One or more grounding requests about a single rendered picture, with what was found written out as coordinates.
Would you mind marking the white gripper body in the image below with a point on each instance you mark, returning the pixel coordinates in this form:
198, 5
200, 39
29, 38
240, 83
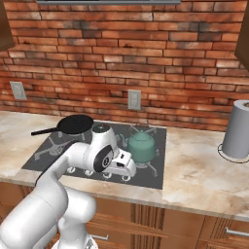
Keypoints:
124, 168

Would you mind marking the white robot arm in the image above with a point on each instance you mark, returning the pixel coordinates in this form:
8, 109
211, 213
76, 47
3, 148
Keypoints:
48, 201

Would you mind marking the wooden cupboard front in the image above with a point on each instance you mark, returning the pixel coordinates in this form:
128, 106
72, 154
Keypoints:
14, 194

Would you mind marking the grey hob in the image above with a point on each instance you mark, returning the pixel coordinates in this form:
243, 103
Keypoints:
152, 168

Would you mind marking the round paper towel holder base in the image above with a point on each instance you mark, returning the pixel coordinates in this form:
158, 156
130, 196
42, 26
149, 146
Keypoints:
223, 155

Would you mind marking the fluted wooden cabinet panel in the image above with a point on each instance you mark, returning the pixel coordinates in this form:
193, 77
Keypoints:
147, 215

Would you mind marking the white hob knob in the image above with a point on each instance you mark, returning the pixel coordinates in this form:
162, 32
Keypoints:
71, 170
88, 172
107, 176
125, 178

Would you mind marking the brown wooden wall cupboard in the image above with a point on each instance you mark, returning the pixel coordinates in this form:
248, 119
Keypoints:
5, 22
243, 32

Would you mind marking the green kettle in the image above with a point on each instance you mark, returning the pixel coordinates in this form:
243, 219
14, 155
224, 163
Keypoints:
142, 146

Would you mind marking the wooden drawer front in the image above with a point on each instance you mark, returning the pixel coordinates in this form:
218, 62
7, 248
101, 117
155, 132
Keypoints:
113, 210
227, 241

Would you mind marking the grey wall outlet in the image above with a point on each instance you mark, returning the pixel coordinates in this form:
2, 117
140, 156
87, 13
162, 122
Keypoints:
134, 99
18, 90

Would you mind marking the black frying pan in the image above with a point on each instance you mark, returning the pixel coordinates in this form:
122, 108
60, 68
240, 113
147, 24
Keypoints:
76, 124

